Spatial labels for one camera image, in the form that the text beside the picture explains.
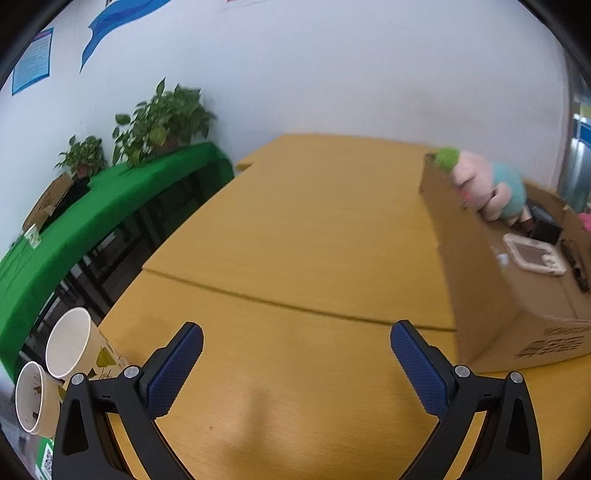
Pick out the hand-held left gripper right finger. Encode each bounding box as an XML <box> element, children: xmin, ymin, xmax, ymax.
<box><xmin>390</xmin><ymin>320</ymin><xmax>542</xmax><ymax>480</ymax></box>

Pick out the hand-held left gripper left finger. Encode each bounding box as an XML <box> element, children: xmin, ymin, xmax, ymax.
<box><xmin>52</xmin><ymin>322</ymin><xmax>205</xmax><ymax>480</ymax></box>

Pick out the large cardboard box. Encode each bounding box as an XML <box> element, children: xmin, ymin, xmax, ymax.
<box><xmin>419</xmin><ymin>152</ymin><xmax>591</xmax><ymax>374</ymax></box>

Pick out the black charger box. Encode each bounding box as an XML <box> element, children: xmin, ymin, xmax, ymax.
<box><xmin>529</xmin><ymin>217</ymin><xmax>564</xmax><ymax>245</ymax></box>

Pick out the wooden desktop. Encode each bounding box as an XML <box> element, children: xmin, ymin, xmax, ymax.
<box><xmin>99</xmin><ymin>133</ymin><xmax>591</xmax><ymax>480</ymax></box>

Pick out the leaf print paper cup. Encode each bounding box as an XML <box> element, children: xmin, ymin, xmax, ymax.
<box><xmin>45</xmin><ymin>307</ymin><xmax>132</xmax><ymax>381</ymax></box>

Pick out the plain white paper cup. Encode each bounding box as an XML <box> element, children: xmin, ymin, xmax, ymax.
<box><xmin>15</xmin><ymin>361</ymin><xmax>68</xmax><ymax>439</ymax></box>

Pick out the green floor sign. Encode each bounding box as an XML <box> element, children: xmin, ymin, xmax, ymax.
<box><xmin>34</xmin><ymin>438</ymin><xmax>56</xmax><ymax>476</ymax></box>

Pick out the cream framed drawing tablet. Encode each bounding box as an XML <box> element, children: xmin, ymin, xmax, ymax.
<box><xmin>502</xmin><ymin>233</ymin><xmax>568</xmax><ymax>276</ymax></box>

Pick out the green cloth covered table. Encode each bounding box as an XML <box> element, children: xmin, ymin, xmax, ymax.
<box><xmin>0</xmin><ymin>141</ymin><xmax>235</xmax><ymax>377</ymax></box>

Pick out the black remote control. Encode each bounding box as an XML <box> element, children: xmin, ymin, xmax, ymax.
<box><xmin>561</xmin><ymin>240</ymin><xmax>591</xmax><ymax>291</ymax></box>

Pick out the pink pig plush toy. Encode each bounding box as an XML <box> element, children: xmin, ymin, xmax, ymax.
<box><xmin>450</xmin><ymin>150</ymin><xmax>532</xmax><ymax>227</ymax></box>

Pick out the green fuzzy ball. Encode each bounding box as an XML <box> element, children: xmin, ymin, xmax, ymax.
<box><xmin>436</xmin><ymin>147</ymin><xmax>461</xmax><ymax>172</ymax></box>

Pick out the small open cardboard box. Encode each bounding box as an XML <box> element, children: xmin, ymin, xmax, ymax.
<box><xmin>22</xmin><ymin>173</ymin><xmax>75</xmax><ymax>232</ymax></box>

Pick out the small potted plant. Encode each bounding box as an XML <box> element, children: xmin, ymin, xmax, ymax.
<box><xmin>54</xmin><ymin>135</ymin><xmax>108</xmax><ymax>178</ymax></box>

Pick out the large potted plant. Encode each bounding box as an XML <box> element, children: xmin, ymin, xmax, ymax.
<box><xmin>112</xmin><ymin>78</ymin><xmax>218</xmax><ymax>168</ymax></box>

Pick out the glass partition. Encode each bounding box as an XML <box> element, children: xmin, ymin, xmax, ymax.
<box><xmin>556</xmin><ymin>60</ymin><xmax>591</xmax><ymax>217</ymax></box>

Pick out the blue wall poster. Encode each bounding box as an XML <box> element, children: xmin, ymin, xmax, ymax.
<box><xmin>10</xmin><ymin>27</ymin><xmax>55</xmax><ymax>97</ymax></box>

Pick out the blue wave wall banner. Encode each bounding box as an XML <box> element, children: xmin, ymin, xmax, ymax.
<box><xmin>79</xmin><ymin>0</ymin><xmax>174</xmax><ymax>73</ymax></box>

